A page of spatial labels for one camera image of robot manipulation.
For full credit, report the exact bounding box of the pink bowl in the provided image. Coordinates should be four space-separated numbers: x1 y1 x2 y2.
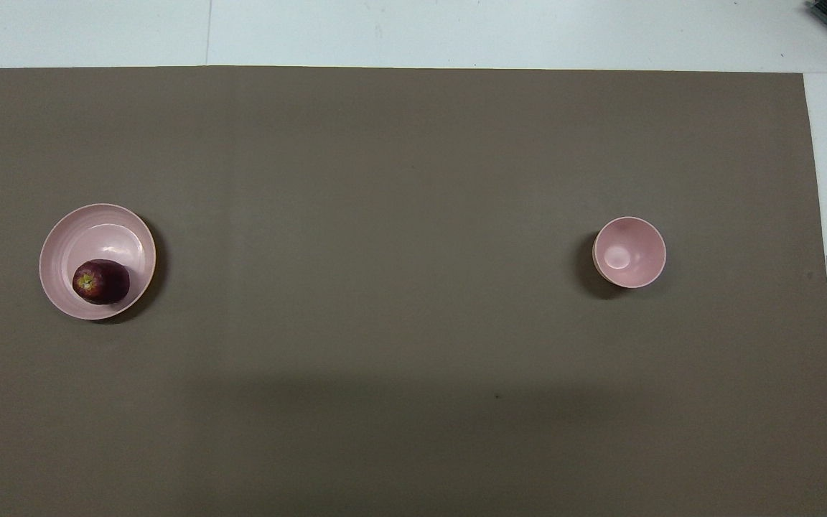
592 216 668 289

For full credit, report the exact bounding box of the pink plate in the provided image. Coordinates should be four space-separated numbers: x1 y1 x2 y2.
39 203 158 321

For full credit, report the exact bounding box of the dark red apple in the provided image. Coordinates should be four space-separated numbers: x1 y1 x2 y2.
72 259 131 306

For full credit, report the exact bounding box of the brown table mat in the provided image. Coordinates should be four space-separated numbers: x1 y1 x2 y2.
0 65 827 517

